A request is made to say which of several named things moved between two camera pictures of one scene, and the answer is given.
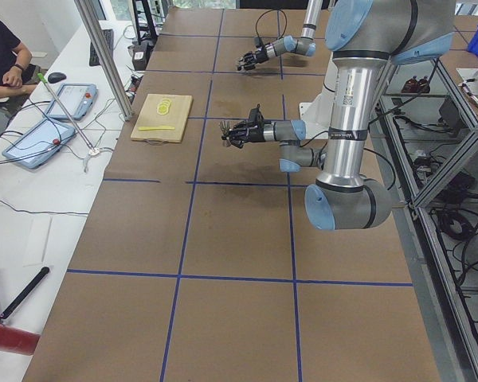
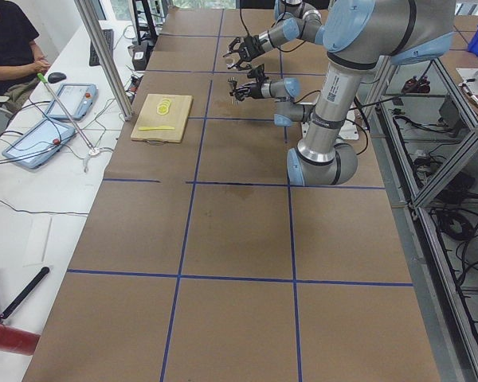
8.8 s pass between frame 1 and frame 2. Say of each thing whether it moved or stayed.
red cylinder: stayed
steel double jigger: moved
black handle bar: stayed
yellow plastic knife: stayed
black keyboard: stayed
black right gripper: moved
